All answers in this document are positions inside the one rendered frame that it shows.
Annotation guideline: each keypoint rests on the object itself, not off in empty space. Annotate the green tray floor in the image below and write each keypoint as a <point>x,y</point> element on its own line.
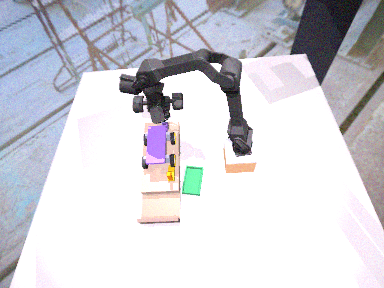
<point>192,182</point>

